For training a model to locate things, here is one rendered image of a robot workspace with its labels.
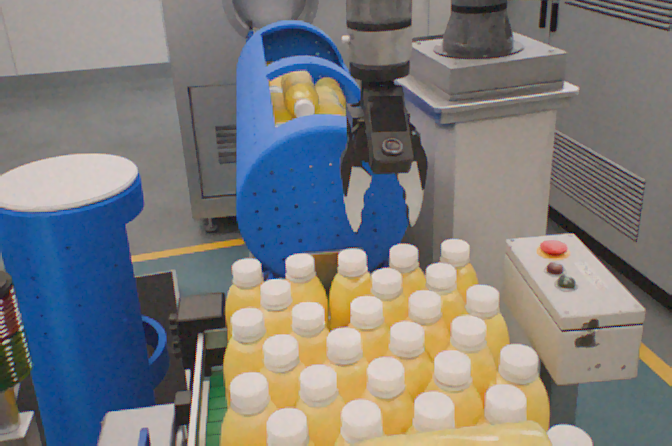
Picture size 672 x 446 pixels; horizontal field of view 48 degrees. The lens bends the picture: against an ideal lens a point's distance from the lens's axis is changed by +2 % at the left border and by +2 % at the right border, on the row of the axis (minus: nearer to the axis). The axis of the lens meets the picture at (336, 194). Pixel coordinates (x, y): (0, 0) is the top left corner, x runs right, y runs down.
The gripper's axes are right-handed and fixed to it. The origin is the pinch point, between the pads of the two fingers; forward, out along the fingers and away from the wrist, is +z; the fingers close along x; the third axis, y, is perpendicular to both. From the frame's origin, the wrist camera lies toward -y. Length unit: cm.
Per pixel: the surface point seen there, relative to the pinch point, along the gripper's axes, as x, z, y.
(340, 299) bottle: 5.5, 13.3, 4.3
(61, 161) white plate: 57, 15, 72
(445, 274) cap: -7.8, 7.8, -0.7
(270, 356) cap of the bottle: 15.5, 8.3, -13.7
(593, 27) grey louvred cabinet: -120, 22, 200
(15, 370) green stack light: 38.7, 0.9, -21.4
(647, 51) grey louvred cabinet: -125, 25, 167
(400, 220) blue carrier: -7.1, 12.0, 24.3
